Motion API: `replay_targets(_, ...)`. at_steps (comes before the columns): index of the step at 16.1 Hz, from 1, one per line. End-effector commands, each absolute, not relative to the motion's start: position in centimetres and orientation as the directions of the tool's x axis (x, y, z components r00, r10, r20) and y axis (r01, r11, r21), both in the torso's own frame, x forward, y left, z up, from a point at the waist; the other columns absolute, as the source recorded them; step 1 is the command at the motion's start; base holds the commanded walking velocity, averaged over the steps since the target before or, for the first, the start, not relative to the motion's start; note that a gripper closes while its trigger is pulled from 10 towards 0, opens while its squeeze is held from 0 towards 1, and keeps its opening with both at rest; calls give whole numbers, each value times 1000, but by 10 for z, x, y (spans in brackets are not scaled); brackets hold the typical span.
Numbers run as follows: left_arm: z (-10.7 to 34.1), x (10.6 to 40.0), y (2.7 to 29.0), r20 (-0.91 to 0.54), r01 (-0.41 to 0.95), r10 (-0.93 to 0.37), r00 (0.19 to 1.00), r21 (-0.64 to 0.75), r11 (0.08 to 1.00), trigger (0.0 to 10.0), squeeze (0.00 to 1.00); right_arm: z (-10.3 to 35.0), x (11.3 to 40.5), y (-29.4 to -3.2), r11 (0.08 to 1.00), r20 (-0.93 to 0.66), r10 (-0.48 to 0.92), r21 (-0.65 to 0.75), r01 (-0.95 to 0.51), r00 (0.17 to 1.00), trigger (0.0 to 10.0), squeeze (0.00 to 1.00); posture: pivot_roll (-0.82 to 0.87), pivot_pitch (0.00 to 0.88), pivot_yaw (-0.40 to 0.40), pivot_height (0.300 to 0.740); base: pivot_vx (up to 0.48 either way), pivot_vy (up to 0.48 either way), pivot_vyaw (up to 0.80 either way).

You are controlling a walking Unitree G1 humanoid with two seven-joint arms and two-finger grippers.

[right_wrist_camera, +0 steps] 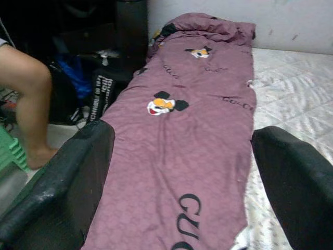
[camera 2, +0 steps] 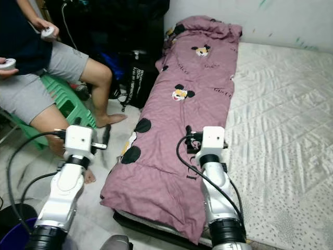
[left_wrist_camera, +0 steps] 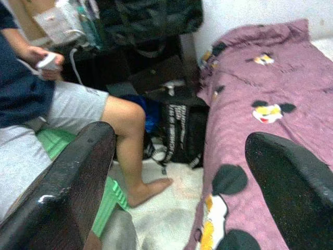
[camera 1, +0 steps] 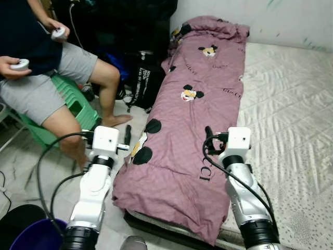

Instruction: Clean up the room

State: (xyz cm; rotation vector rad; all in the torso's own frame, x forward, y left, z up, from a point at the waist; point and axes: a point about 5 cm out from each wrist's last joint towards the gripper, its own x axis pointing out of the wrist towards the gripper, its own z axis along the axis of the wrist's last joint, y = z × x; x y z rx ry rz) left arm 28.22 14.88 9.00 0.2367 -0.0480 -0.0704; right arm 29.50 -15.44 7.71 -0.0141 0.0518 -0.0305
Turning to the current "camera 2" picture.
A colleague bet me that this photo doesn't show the person's bare leg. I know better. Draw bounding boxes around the person's bare leg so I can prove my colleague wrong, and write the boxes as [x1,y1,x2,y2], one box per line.
[81,57,114,126]
[31,104,84,159]

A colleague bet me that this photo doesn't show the person's bare left leg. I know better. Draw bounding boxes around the person's bare left leg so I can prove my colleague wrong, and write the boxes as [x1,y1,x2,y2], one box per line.
[81,57,114,126]

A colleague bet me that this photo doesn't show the pink cartoon mouse blanket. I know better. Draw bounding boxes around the pink cartoon mouse blanket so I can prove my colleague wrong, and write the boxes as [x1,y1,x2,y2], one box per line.
[100,16,242,244]

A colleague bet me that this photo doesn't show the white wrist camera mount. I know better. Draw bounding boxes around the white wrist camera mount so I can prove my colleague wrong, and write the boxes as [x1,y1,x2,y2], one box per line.
[65,125,97,157]
[199,126,227,157]

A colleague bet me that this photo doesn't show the black round bin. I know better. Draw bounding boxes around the black round bin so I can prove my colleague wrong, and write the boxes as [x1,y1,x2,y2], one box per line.
[0,203,38,238]

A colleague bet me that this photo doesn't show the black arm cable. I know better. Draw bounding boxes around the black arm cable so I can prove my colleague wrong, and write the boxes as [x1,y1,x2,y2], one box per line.
[176,135,245,224]
[7,129,69,230]

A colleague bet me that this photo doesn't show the black luggage pile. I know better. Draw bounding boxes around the black luggage pile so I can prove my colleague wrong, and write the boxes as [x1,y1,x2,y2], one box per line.
[44,0,170,68]

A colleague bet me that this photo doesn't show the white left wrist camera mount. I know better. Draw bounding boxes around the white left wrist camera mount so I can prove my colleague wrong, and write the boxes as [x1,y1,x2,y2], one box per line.
[65,125,97,157]

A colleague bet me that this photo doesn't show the person's dark navy shirt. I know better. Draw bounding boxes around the person's dark navy shirt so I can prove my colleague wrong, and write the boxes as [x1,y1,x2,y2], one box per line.
[0,0,54,76]

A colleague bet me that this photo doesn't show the green plastic stool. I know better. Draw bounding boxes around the green plastic stool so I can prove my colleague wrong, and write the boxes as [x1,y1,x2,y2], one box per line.
[10,73,97,152]

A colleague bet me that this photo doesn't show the blue bag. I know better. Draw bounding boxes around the blue bag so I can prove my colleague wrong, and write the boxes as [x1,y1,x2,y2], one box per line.
[96,49,125,81]

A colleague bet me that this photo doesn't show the person's bare right leg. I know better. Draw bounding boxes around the person's bare right leg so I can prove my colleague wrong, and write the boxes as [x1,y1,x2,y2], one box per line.
[31,104,84,159]

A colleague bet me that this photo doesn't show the purple waste bin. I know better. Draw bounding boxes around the purple waste bin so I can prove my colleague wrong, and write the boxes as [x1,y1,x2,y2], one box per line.
[0,224,38,250]

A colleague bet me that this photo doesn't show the person's right hand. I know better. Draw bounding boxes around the person's right hand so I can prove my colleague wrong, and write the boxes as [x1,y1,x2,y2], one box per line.
[0,56,19,79]

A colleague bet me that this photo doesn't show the person's left hand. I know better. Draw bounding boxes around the person's left hand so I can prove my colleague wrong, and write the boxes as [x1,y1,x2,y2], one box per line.
[31,17,60,41]

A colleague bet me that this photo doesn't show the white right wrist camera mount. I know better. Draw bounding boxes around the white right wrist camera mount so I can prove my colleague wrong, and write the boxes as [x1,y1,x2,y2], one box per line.
[199,126,227,157]

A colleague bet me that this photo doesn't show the white quilted mattress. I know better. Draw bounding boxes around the white quilted mattress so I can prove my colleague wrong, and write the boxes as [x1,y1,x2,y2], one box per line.
[198,42,333,250]

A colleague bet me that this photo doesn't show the dark bed frame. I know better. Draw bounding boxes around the dark bed frame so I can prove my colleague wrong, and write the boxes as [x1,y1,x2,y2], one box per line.
[113,208,214,250]

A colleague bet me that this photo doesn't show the grey robot left leg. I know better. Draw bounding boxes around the grey robot left leg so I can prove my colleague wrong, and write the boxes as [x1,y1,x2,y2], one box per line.
[100,234,133,250]

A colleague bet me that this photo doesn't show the white round controller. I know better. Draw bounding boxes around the white round controller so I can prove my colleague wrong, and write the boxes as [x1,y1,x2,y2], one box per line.
[42,27,59,41]
[1,58,18,70]

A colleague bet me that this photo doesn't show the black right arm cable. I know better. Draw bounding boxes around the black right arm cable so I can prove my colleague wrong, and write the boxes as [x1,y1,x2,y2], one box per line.
[176,135,245,224]

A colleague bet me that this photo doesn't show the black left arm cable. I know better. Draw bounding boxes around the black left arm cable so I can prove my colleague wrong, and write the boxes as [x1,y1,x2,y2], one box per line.
[7,129,69,230]

